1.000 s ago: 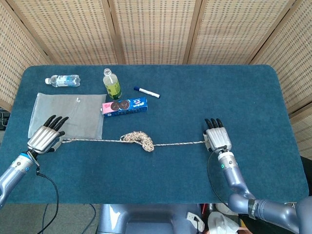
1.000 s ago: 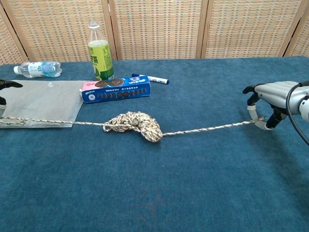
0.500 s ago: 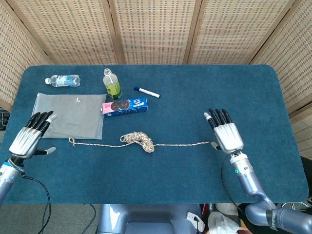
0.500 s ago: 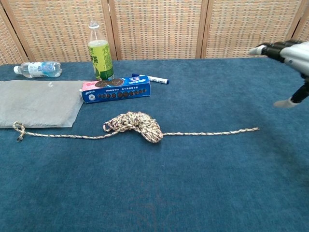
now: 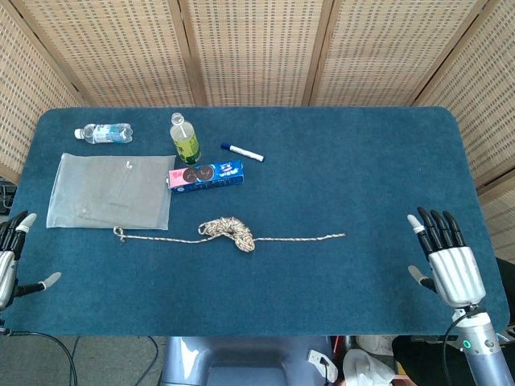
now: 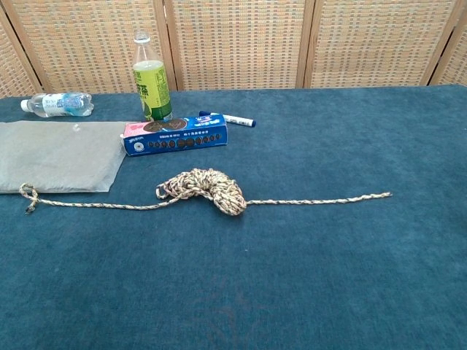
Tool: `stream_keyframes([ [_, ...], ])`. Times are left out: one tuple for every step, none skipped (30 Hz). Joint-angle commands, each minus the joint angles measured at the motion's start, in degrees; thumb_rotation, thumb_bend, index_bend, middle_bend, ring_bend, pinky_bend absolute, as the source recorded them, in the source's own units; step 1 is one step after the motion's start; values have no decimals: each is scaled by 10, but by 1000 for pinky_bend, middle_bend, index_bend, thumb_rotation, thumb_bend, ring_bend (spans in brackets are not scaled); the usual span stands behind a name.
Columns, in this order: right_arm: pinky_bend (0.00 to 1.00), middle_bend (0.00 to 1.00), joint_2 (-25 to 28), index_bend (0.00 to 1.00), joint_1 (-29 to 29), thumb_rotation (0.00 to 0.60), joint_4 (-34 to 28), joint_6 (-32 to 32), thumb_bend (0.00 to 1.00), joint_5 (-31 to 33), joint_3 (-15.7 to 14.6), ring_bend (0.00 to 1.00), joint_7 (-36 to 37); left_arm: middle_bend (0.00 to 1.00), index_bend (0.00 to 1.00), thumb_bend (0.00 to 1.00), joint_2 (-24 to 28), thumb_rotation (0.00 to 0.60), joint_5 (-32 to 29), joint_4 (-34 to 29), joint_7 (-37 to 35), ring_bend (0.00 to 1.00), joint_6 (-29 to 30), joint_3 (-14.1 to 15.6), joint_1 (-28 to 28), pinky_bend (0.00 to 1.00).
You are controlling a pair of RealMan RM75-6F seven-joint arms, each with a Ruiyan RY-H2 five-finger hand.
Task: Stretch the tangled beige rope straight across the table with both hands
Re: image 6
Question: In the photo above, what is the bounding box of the braided beige rope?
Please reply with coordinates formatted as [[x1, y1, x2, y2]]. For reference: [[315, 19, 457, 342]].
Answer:
[[18, 167, 393, 217]]

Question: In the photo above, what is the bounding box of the white blue marker pen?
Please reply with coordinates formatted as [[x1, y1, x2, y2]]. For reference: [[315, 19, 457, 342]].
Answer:
[[198, 110, 258, 128]]

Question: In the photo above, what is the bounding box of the blue cookie box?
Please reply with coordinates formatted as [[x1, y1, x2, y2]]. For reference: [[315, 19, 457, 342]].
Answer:
[[120, 113, 229, 158]]

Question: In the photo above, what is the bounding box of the blue table mat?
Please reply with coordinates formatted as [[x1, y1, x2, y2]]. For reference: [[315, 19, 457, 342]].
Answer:
[[0, 84, 467, 350]]

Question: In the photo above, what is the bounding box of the green tea bottle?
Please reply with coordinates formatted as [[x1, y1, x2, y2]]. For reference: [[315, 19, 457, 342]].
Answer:
[[131, 31, 174, 123]]

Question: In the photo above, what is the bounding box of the woven wooden folding screen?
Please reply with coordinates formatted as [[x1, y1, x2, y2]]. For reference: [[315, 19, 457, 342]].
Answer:
[[0, 0, 467, 99]]

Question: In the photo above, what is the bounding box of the grey folded cloth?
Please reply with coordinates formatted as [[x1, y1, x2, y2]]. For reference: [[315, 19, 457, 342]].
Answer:
[[0, 120, 142, 194]]

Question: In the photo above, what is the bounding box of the clear water bottle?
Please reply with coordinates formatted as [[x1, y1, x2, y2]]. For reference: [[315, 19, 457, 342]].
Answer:
[[20, 92, 95, 118]]

